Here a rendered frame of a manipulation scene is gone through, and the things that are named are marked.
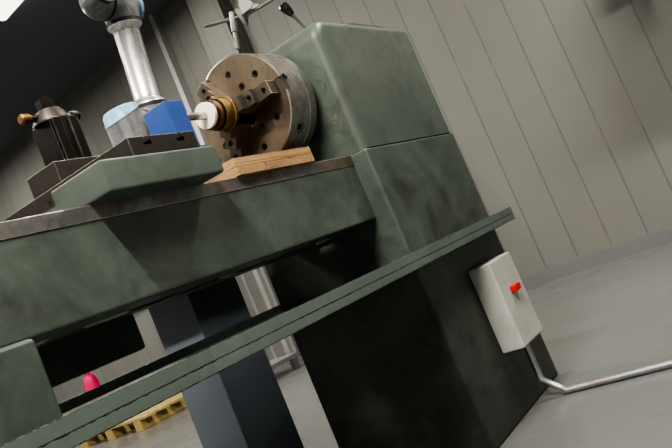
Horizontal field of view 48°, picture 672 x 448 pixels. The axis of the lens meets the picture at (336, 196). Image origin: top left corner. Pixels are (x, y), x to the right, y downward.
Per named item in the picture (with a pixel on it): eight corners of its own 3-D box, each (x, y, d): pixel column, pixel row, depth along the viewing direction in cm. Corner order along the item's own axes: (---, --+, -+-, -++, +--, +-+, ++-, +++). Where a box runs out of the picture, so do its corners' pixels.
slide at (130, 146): (78, 224, 176) (71, 207, 177) (201, 150, 154) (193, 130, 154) (10, 239, 161) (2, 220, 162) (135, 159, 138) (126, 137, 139)
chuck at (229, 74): (235, 178, 220) (208, 73, 220) (322, 152, 203) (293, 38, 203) (215, 181, 212) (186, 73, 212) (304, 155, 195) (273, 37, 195)
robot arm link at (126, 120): (106, 155, 236) (91, 115, 237) (137, 152, 248) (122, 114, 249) (132, 139, 230) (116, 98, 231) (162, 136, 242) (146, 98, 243)
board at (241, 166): (217, 212, 208) (212, 199, 208) (315, 160, 189) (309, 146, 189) (136, 232, 183) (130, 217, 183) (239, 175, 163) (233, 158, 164)
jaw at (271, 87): (253, 98, 205) (283, 74, 199) (261, 114, 204) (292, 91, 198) (227, 99, 196) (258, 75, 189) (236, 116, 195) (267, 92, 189)
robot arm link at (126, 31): (131, 150, 247) (83, -8, 249) (162, 147, 260) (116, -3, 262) (158, 138, 241) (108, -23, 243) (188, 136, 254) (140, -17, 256)
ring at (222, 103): (212, 105, 202) (188, 106, 194) (236, 89, 197) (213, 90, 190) (225, 137, 201) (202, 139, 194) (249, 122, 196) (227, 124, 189)
